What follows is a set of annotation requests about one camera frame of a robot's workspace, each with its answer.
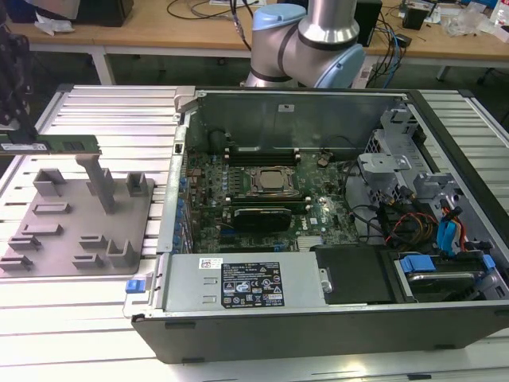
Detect green RAM stick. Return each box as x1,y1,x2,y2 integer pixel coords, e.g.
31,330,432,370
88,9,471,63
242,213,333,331
0,134,103,157

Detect black RAM slot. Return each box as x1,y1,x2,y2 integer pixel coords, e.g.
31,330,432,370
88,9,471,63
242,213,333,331
228,197,307,203
225,150,301,156
225,158,301,166
225,154,301,161
230,203,311,212
225,145,300,152
228,193,305,199
229,200,309,207

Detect crumpled clear plastic wrap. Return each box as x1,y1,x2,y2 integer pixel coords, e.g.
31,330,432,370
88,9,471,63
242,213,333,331
34,11,76,37

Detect large black box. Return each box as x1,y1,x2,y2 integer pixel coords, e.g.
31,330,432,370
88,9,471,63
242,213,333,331
75,0,134,28

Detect wooden desk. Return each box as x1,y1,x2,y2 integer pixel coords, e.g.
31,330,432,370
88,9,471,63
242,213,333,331
7,0,509,87

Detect grey parts rack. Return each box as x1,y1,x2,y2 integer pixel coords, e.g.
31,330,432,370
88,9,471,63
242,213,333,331
0,146,157,279

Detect silver power supply unit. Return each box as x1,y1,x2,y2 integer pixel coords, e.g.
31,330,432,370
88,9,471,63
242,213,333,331
161,254,332,315

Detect silver CPU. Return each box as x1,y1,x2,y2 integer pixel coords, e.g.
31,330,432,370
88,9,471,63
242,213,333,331
254,169,288,191

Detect black graphics card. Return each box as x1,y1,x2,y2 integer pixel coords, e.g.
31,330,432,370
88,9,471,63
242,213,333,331
232,205,293,233

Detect metal socket cover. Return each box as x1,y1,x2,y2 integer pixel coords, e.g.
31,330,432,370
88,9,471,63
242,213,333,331
243,165,300,198

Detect silver finned heatsink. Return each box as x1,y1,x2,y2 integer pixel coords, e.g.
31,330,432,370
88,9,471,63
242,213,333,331
296,236,325,252

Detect green motherboard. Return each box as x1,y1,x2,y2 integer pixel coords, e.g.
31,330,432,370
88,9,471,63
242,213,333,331
185,146,361,255

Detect tall black speaker box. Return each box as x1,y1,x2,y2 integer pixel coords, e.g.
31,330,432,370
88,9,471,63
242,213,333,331
357,0,383,48

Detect metal drive cage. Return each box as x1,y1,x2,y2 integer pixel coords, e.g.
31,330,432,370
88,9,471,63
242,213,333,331
356,106,429,208

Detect black plastic shroud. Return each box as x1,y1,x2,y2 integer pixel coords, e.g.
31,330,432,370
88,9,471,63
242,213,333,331
309,244,397,306

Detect black open PC case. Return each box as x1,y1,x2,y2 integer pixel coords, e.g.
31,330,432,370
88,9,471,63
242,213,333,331
122,85,509,365

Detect small black box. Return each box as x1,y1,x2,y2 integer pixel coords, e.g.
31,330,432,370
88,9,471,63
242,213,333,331
402,6,431,29

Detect hard disk in blue carrier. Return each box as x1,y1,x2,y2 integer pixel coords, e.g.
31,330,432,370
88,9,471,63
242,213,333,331
391,251,496,304

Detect clear plastic bags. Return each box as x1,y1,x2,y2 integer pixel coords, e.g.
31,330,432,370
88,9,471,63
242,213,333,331
441,6,496,37

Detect red yellow black wire bundle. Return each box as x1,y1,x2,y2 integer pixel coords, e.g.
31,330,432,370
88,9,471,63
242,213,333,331
383,212,438,248

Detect blue flat data wire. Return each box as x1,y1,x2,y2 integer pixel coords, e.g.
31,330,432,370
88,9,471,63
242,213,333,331
436,202,466,256

